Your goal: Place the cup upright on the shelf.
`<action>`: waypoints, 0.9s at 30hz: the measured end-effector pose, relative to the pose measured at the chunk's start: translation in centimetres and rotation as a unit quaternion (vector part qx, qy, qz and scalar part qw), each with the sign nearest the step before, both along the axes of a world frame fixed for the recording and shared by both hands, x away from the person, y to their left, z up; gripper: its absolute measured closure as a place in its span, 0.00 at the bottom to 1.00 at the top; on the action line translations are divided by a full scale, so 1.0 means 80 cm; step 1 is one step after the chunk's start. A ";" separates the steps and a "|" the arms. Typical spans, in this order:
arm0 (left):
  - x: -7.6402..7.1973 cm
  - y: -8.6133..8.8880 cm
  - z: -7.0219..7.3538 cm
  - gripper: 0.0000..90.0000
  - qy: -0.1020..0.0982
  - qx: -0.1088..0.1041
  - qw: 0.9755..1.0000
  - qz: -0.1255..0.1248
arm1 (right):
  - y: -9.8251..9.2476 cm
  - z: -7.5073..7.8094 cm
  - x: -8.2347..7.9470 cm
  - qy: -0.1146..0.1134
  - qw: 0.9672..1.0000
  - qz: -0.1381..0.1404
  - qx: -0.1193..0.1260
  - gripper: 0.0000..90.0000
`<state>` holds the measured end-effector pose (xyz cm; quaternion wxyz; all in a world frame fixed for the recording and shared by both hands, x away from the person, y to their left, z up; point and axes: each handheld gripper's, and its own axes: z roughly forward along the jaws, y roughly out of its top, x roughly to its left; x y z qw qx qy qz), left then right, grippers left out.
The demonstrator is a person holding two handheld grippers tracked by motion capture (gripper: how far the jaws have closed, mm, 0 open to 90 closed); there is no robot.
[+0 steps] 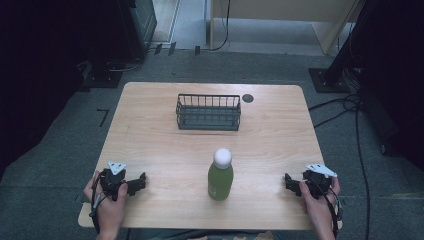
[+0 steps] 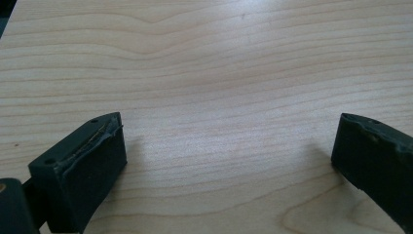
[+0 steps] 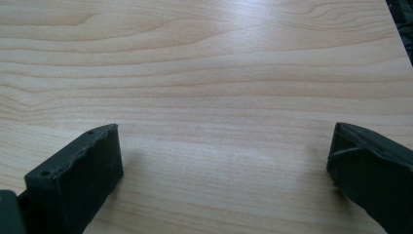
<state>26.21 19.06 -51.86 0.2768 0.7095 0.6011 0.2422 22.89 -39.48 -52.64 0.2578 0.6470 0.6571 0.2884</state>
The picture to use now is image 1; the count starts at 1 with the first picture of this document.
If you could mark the black stand with base plate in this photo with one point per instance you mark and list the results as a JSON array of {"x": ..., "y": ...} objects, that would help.
[{"x": 333, "y": 78}]

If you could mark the dark cabinet with glass side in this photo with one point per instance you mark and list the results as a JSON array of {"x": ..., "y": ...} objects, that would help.
[{"x": 141, "y": 26}]

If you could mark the person's right hand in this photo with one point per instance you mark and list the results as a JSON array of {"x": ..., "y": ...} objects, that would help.
[{"x": 316, "y": 208}]

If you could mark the green bottle with white cap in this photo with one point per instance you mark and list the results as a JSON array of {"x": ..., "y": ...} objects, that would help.
[{"x": 220, "y": 176}]

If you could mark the small black floor bracket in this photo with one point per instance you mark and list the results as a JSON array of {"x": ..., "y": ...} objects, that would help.
[
  {"x": 172, "y": 48},
  {"x": 197, "y": 50},
  {"x": 158, "y": 49}
]

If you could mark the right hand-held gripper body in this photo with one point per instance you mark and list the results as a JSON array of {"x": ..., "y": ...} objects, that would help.
[{"x": 318, "y": 181}]

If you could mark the black flat stand base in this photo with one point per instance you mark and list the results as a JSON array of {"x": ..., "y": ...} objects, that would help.
[{"x": 103, "y": 78}]

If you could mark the black round table grommet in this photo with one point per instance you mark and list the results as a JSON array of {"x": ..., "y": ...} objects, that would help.
[{"x": 248, "y": 98}]

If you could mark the person's left hand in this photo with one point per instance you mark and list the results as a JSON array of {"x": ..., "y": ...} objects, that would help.
[{"x": 108, "y": 210}]

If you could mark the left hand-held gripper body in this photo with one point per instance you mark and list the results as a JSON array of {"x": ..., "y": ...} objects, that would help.
[{"x": 110, "y": 182}]

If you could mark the dark curtain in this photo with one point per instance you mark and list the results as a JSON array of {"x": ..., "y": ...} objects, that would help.
[
  {"x": 36, "y": 76},
  {"x": 396, "y": 83}
]

